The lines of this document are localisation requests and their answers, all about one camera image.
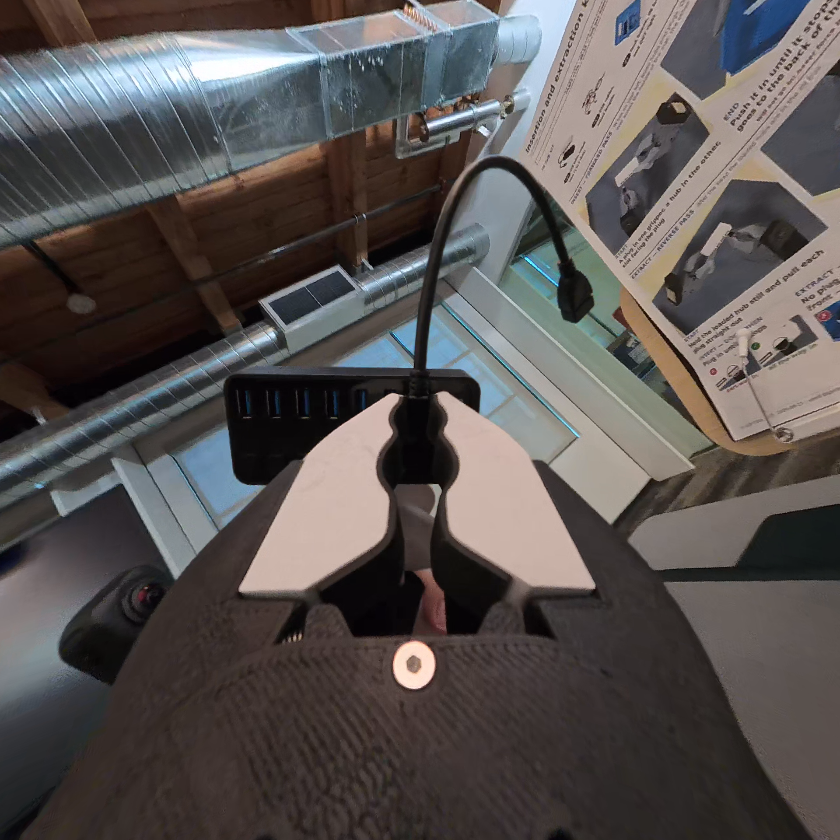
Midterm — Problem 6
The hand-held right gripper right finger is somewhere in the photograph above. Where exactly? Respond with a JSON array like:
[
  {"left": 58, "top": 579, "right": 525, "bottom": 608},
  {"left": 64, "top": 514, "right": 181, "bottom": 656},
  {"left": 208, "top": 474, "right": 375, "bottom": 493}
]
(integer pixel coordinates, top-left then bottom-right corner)
[{"left": 430, "top": 392, "right": 597, "bottom": 636}]

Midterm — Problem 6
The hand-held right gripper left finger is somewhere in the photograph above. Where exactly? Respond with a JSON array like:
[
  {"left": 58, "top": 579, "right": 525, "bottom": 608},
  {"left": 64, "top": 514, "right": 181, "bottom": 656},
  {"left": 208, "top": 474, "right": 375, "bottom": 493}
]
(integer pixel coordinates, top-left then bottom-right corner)
[{"left": 239, "top": 394, "right": 403, "bottom": 636}]

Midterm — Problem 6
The black USB hub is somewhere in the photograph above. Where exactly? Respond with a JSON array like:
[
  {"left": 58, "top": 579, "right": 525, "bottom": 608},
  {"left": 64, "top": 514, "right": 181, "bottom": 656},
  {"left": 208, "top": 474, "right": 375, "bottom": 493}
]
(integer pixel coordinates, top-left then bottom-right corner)
[{"left": 224, "top": 369, "right": 484, "bottom": 487}]

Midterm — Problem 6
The black USB cable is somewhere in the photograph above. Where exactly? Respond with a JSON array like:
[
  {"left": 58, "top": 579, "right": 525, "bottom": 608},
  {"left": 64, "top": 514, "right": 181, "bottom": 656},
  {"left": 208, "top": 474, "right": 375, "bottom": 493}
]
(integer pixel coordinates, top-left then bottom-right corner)
[{"left": 403, "top": 156, "right": 597, "bottom": 475}]

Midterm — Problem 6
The person's left hand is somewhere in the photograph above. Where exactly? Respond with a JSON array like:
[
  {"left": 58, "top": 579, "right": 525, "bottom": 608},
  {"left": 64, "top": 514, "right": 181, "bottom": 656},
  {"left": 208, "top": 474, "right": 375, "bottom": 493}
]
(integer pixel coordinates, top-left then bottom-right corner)
[{"left": 415, "top": 570, "right": 448, "bottom": 636}]

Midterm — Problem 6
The frosted glass window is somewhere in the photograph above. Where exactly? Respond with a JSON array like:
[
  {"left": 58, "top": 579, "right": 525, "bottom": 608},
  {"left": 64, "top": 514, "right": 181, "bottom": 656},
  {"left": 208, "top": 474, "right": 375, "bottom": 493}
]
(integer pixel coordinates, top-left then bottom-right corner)
[{"left": 131, "top": 262, "right": 698, "bottom": 547}]

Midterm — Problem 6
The wooden instruction board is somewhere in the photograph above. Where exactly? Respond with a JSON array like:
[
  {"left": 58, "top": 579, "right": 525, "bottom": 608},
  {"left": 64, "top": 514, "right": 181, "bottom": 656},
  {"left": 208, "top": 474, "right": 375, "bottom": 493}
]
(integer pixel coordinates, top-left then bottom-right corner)
[{"left": 518, "top": 0, "right": 840, "bottom": 458}]

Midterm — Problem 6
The silver pipe fitting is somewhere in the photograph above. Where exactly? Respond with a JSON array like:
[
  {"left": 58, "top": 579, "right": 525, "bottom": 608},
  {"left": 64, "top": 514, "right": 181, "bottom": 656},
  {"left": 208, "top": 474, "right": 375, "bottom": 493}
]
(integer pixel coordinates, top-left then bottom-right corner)
[{"left": 394, "top": 88, "right": 534, "bottom": 162}]

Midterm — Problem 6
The round duct with grille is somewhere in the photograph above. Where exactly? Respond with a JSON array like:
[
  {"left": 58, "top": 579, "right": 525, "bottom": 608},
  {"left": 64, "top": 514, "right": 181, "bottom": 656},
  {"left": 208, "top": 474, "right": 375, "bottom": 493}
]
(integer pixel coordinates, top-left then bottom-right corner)
[{"left": 0, "top": 223, "right": 492, "bottom": 508}]

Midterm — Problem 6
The rectangular metal air duct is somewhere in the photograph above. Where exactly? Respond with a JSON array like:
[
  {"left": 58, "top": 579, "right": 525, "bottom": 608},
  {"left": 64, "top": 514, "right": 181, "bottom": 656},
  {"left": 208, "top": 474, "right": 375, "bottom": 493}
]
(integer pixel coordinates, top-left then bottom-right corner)
[{"left": 0, "top": 0, "right": 543, "bottom": 252}]

